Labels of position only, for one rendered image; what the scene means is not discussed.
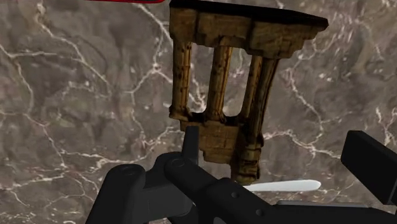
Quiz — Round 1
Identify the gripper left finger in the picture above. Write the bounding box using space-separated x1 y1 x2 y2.
85 125 218 224

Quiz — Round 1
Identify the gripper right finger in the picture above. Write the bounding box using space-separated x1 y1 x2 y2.
340 130 397 206

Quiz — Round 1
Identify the white flat knife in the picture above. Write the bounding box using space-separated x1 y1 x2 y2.
243 179 322 193

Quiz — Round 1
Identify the brown wooden column figure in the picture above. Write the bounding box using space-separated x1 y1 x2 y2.
168 0 330 186

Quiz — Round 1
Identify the red flat object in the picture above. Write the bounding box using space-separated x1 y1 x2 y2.
87 0 166 4

